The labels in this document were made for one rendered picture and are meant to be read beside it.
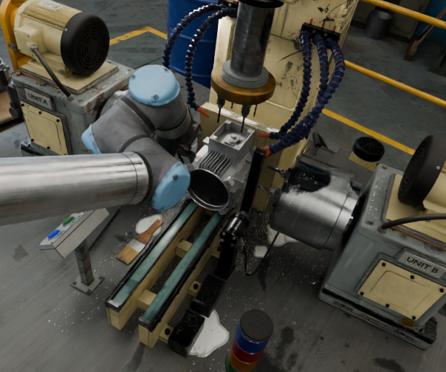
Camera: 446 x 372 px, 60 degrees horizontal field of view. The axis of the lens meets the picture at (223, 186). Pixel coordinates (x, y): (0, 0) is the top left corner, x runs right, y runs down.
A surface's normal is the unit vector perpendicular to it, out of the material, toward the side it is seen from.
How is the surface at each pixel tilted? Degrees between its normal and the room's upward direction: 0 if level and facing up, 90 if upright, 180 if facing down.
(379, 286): 90
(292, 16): 90
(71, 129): 90
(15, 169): 30
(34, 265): 0
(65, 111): 90
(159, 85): 25
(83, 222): 51
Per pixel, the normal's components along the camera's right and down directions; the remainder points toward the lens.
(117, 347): 0.13, -0.71
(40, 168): 0.61, -0.60
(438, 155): -0.10, -0.33
